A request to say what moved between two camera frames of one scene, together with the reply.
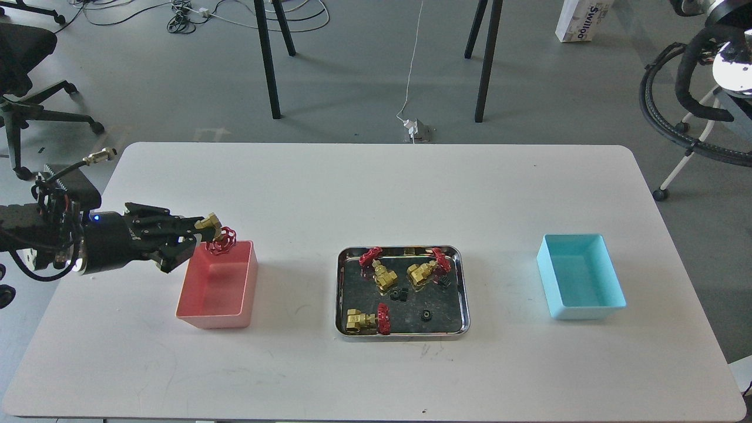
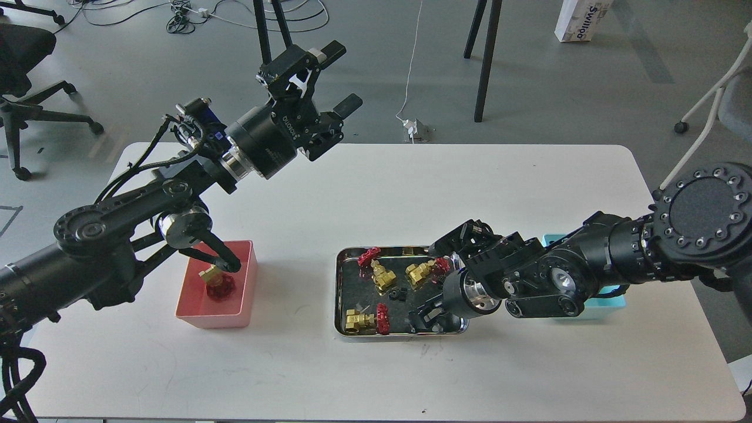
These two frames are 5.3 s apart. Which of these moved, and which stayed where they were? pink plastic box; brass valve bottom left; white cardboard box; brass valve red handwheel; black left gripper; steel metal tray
Moved: brass valve red handwheel; black left gripper
Stayed: brass valve bottom left; pink plastic box; white cardboard box; steel metal tray
